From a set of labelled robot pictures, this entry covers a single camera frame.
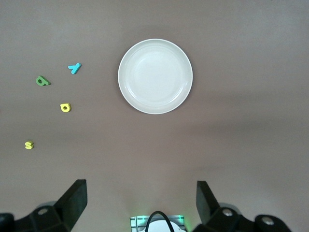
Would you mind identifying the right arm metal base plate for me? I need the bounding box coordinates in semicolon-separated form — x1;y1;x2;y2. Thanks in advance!
129;214;185;232

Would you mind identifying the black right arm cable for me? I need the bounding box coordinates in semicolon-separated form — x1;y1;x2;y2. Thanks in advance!
145;210;175;232

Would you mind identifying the brown table mat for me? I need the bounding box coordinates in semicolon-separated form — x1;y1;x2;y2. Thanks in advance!
0;0;309;232

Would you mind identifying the teal letter y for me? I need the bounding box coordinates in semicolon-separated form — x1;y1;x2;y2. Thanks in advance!
68;63;82;75

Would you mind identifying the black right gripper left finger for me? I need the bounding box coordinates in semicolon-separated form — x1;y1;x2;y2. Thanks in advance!
0;179;87;232

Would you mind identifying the green letter b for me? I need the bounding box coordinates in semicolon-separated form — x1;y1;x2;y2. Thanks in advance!
35;75;51;87

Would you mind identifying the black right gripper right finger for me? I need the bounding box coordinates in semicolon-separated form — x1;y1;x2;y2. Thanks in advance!
193;181;293;232

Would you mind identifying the beige brown plate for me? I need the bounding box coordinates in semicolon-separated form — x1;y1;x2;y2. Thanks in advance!
118;38;194;115

